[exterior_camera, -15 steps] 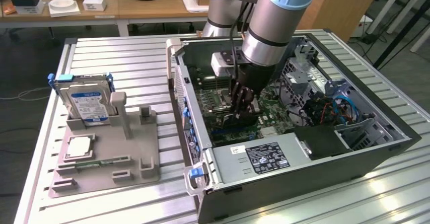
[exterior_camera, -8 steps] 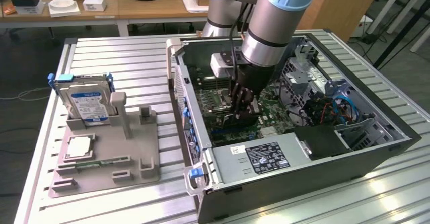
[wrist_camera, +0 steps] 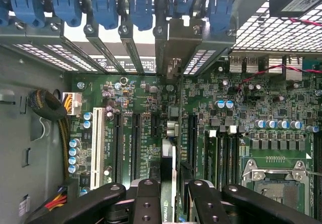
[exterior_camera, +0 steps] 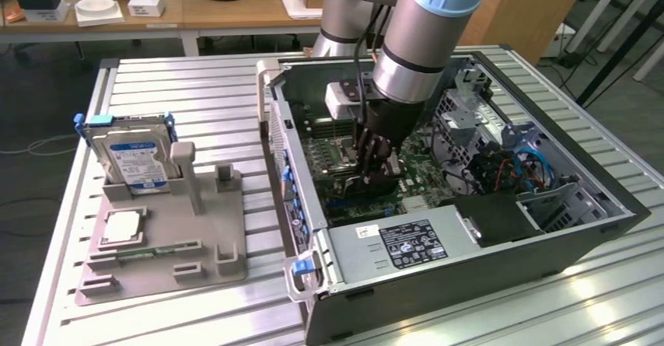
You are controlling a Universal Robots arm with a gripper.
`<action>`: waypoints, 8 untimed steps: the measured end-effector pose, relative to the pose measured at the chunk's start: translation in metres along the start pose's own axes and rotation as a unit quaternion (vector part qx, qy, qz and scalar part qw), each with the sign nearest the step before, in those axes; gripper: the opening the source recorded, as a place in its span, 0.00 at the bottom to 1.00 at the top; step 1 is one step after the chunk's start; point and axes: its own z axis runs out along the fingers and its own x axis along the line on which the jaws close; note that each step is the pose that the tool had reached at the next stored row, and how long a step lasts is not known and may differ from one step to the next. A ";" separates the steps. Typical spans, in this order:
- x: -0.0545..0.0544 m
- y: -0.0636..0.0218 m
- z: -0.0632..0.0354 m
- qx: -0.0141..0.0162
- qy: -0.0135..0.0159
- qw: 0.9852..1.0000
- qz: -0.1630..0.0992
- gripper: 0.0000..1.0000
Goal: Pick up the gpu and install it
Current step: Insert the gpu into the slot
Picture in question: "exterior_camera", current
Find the wooden cabinet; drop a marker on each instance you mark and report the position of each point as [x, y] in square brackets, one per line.
[518, 11]

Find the black slanted pole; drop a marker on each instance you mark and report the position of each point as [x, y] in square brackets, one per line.
[617, 46]

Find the dark graphics card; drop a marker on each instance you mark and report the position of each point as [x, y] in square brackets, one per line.
[376, 189]

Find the metal disk bay cage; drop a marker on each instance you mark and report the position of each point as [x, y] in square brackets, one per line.
[461, 128]

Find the silver chipset heatsink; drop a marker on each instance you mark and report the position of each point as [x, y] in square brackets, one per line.
[417, 204]

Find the wooden desk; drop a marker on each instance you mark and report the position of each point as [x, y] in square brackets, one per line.
[217, 11]

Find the white paper booklet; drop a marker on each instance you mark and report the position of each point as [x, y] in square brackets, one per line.
[294, 8]

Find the white table frame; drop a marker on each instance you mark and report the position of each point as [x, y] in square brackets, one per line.
[601, 4]

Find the white box with black top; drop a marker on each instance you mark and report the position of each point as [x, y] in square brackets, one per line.
[44, 9]

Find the grey power supply unit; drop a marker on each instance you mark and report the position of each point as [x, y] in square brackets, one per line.
[362, 249]

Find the black open PC case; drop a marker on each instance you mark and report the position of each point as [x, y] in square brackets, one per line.
[466, 284]

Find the orange object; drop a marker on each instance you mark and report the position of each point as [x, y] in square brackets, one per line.
[12, 13]

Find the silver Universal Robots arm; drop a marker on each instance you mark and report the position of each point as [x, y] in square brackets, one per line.
[414, 31]

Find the silver CPU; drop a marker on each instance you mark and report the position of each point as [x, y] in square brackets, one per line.
[122, 226]

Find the white round part on box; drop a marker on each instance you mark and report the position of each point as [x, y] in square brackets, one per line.
[98, 11]

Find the green motherboard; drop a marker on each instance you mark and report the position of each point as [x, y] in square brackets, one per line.
[420, 159]

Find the CPU socket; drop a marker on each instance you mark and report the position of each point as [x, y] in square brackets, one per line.
[342, 153]

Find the blue case latch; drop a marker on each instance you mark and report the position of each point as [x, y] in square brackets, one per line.
[301, 267]

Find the brown cardboard box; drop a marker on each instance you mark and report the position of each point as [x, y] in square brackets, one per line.
[313, 2]

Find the hard disk with blue caddy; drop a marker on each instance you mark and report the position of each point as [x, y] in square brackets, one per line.
[129, 163]

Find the grey parts rack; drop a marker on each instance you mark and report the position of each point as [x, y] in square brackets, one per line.
[170, 237]

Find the green RAM stick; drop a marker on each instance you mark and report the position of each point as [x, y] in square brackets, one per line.
[148, 252]

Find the small white cardboard box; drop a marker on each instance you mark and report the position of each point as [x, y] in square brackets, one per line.
[145, 4]

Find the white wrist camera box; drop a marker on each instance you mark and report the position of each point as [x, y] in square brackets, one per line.
[338, 103]

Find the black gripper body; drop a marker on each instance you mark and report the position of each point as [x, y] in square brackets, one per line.
[393, 122]

